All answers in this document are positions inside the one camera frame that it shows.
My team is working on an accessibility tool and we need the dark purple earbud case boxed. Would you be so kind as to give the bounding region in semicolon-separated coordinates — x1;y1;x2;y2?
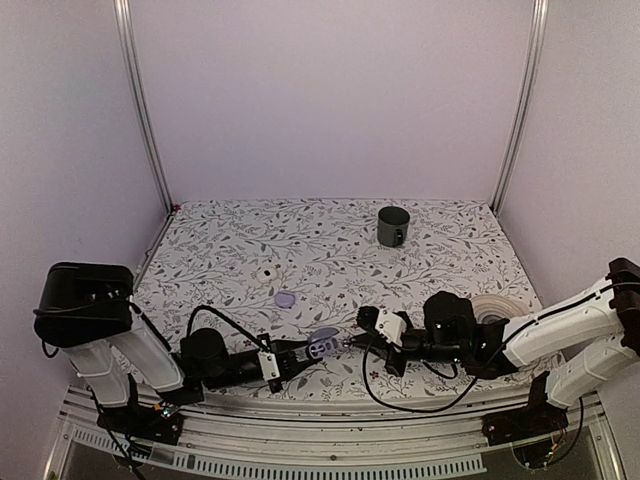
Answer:
306;327;340;360

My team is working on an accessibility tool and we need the light purple round earbud case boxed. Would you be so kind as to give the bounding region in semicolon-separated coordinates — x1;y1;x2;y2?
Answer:
274;291;296;309

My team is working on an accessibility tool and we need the white earbud charging case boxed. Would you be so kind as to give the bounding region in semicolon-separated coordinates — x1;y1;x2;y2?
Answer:
253;266;279;285

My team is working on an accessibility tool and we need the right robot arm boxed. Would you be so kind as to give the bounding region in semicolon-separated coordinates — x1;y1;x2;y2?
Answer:
348;258;639;445

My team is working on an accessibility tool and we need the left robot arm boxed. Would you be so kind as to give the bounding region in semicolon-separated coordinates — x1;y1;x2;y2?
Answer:
34;262;338;442

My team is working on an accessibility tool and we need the floral patterned table mat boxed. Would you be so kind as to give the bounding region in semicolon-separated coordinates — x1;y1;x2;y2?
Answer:
107;197;564;401

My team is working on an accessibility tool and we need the swirl patterned glass plate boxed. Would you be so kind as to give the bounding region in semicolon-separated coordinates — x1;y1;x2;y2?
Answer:
471;294;529;324

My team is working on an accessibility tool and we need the dark grey ceramic mug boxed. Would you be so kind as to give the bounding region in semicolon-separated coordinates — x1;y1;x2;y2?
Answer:
377;206;410;248

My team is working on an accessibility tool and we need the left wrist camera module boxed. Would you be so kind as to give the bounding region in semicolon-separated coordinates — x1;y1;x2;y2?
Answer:
257;351;280;382

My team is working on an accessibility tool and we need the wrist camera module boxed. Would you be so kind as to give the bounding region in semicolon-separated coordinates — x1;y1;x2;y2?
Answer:
257;351;280;382
356;306;411;348

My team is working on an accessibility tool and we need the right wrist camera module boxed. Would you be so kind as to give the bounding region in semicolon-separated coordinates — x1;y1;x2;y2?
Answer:
356;306;411;348

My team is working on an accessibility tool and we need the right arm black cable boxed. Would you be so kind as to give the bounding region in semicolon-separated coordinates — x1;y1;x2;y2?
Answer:
362;344;481;414

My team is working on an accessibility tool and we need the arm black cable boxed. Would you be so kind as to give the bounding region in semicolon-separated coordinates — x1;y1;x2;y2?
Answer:
362;344;481;414
187;305;271;351

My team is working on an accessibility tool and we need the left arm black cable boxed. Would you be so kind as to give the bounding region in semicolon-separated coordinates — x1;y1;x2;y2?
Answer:
187;305;271;351

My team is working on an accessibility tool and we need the aluminium front rail frame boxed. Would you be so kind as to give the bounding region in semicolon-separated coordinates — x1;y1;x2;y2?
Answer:
45;387;626;479

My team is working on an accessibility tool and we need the left aluminium corner post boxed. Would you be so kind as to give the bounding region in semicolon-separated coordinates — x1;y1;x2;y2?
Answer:
113;0;174;214

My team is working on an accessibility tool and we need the aluminium corner post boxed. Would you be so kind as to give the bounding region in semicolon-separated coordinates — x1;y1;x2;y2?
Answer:
113;0;174;214
490;0;549;218

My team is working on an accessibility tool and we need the right aluminium corner post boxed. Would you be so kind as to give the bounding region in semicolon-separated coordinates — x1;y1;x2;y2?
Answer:
490;0;549;218

